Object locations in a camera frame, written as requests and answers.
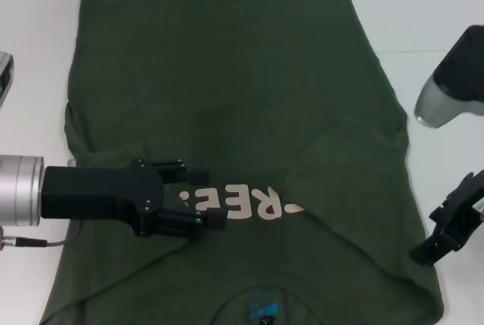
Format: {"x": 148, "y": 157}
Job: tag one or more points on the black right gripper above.
{"x": 463, "y": 215}

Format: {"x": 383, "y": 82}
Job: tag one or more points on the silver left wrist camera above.
{"x": 5, "y": 75}

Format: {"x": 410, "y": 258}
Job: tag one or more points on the dark green printed t-shirt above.
{"x": 227, "y": 75}

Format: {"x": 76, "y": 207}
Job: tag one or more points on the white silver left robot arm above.
{"x": 19, "y": 189}

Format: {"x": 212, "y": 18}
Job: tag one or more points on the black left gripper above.
{"x": 98, "y": 192}

